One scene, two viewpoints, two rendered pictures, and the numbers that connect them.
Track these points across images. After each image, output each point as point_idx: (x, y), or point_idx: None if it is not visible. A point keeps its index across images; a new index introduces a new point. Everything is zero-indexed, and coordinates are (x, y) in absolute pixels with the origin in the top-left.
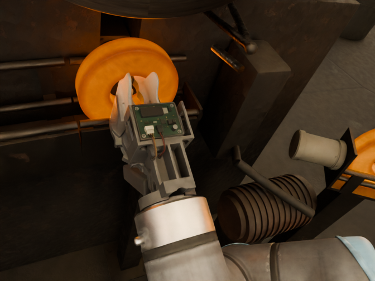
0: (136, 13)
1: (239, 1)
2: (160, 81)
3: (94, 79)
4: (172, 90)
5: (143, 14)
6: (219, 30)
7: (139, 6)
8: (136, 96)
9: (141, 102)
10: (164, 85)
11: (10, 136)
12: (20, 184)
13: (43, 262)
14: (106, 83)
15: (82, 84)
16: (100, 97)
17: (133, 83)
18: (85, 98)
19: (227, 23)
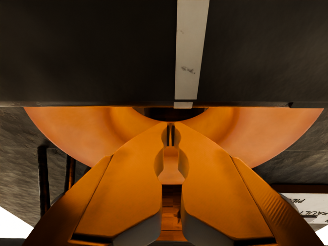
0: (186, 243)
1: (20, 145)
2: (102, 146)
3: (257, 156)
4: (51, 126)
5: (178, 243)
6: (9, 113)
7: (183, 245)
8: (163, 148)
9: (154, 165)
10: (85, 138)
11: None
12: None
13: None
14: (234, 147)
15: (286, 148)
16: (259, 121)
17: (166, 131)
18: (302, 121)
19: (8, 123)
